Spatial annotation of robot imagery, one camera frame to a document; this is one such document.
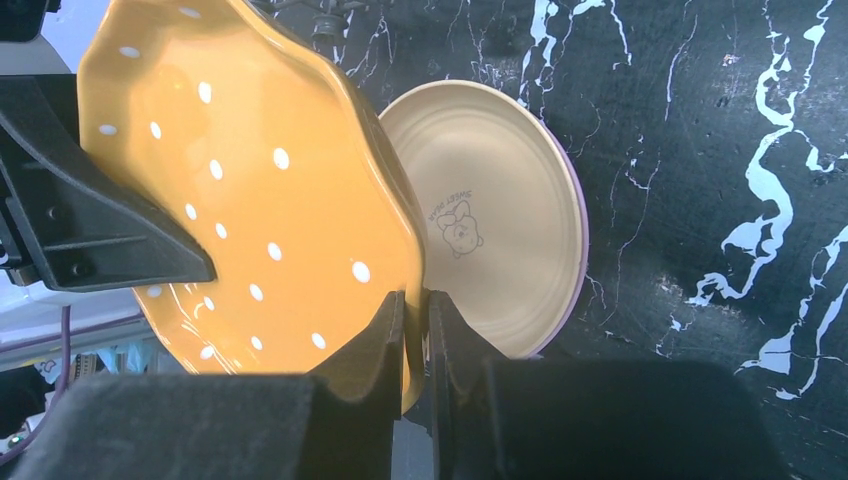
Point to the yellow plate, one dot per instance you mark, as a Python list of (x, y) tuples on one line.
[(275, 163)]

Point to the metal wire dish rack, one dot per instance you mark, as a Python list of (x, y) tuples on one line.
[(330, 20)]

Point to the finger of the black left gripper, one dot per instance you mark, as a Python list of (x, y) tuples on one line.
[(63, 221)]

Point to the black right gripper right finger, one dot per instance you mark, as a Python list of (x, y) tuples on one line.
[(497, 418)]

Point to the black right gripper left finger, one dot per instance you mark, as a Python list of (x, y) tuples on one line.
[(333, 422)]

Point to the beige round plate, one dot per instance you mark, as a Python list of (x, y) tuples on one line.
[(495, 202)]

